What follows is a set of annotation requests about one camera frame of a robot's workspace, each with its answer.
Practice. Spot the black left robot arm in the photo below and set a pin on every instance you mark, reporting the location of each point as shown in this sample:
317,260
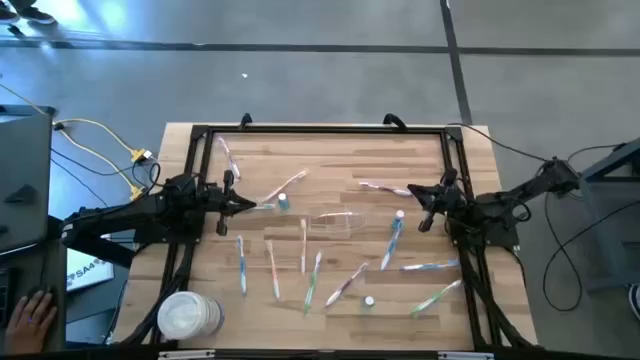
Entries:
150,215

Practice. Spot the purple toothbrush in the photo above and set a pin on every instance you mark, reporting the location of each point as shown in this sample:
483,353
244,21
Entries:
385,188
229,158
347,284

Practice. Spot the grey monitor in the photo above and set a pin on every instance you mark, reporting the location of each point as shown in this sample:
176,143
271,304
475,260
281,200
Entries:
25,175

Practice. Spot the black aluminium table frame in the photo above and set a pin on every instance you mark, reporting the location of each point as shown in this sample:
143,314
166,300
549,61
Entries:
325,129

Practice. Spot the clear acrylic organizer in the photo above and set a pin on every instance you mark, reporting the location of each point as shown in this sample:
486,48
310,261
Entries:
335,227

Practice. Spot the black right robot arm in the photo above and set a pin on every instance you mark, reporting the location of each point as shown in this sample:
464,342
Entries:
505,205

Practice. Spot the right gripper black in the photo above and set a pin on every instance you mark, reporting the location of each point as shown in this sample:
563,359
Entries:
447,200

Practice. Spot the dark grey desk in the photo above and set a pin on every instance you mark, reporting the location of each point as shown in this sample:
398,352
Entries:
30,260

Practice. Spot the black computer mouse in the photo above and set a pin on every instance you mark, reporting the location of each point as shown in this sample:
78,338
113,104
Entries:
40,287

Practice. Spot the black curved clamp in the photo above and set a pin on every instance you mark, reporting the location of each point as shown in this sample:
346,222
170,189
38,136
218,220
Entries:
395,119
245,119

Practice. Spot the black keyboard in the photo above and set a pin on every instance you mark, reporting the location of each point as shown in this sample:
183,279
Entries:
4,300

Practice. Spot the blue toothbrush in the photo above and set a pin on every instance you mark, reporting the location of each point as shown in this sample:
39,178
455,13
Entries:
430,266
390,250
242,265

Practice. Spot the orange toothbrush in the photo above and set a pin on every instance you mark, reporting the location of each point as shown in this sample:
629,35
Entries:
292,180
273,270
303,247

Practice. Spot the silver bracket strip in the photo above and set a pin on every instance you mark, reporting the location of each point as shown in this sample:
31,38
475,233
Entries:
465,355
187,355

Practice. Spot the person's hand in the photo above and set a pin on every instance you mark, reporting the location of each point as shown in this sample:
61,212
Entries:
27,325

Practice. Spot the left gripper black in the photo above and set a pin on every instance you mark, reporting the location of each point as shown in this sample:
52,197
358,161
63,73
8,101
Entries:
220,200

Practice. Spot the white printed box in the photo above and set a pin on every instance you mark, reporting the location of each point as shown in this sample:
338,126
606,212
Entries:
90,272

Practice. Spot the green toothbrush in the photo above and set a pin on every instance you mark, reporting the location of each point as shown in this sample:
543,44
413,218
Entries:
265,206
436,298
312,282

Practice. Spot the person's shoe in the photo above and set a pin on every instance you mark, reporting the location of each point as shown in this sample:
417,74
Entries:
635,300
7,14
37,16

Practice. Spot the grey metal cart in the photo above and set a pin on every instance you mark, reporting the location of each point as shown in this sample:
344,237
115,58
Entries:
610,225

